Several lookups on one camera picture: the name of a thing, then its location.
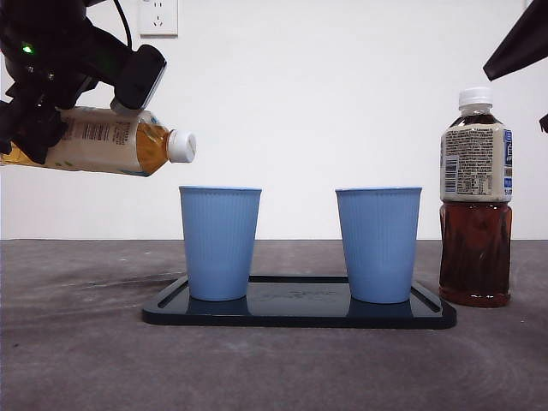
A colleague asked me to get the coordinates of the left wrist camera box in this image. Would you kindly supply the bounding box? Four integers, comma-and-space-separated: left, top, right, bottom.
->
110, 44, 169, 116

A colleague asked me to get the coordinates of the black cable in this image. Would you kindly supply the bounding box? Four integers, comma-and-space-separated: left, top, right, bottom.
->
110, 0, 135, 50

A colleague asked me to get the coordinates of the blue ribbed plastic cup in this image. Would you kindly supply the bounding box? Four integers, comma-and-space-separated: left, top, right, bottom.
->
335, 185, 424, 305
178, 185, 263, 302

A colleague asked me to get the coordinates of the dark tea bottle beige label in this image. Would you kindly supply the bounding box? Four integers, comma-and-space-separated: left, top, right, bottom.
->
438, 86, 514, 309

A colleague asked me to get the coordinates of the white wall socket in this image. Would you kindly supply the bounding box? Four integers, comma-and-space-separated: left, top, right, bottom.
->
139, 0, 179, 39

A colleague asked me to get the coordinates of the dark teal rectangular tray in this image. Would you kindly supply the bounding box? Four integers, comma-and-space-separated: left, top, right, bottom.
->
141, 275, 458, 331

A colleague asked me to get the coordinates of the light tea bottle white label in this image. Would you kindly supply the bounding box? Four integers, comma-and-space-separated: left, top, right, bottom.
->
0, 106, 199, 179

